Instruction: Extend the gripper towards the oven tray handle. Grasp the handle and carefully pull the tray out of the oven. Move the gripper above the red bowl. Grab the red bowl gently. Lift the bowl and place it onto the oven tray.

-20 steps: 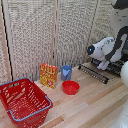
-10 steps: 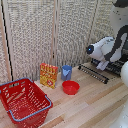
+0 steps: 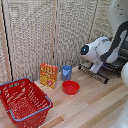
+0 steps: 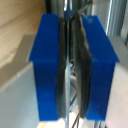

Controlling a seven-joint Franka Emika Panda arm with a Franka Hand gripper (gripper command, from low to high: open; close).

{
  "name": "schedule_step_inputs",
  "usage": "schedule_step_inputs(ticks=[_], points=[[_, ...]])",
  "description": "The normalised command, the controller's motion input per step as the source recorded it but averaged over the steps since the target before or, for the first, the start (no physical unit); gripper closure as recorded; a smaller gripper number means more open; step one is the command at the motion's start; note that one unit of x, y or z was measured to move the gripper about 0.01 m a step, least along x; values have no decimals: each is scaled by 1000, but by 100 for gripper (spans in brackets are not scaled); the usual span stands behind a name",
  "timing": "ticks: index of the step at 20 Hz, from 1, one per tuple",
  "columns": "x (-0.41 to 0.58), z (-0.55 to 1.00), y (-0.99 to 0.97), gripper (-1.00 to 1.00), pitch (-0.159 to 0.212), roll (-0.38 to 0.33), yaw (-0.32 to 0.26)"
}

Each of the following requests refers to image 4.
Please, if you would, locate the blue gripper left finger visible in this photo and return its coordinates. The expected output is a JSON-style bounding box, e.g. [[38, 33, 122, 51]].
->
[[29, 13, 70, 122]]

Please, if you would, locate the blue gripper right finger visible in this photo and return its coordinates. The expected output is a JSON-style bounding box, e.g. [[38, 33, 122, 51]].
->
[[71, 13, 120, 122]]

